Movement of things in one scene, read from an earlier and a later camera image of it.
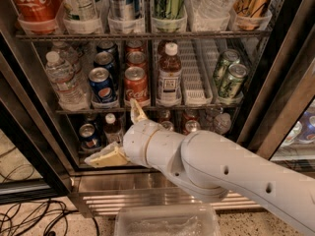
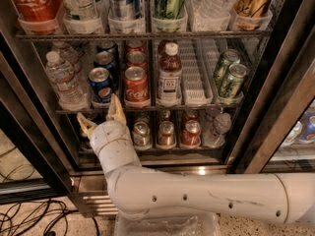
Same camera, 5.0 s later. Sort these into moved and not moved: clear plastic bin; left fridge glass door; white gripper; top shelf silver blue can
Moved: white gripper
Not moved: left fridge glass door; clear plastic bin; top shelf silver blue can
